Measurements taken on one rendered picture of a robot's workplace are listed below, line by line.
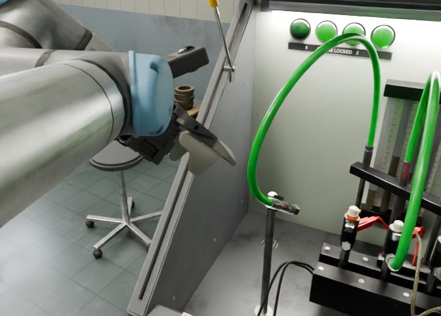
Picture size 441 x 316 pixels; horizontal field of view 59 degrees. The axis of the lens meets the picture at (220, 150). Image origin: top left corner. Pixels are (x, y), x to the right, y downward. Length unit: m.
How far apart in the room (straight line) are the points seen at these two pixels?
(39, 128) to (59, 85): 0.05
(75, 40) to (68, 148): 0.25
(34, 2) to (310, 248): 0.89
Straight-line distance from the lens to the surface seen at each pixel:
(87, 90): 0.29
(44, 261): 2.45
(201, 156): 0.54
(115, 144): 2.28
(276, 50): 1.00
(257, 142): 0.60
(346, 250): 0.83
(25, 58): 0.40
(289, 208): 0.74
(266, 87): 1.03
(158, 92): 0.34
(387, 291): 0.85
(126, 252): 2.36
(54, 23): 0.48
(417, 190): 0.59
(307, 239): 1.14
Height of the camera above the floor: 1.56
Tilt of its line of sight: 28 degrees down
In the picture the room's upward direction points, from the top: straight up
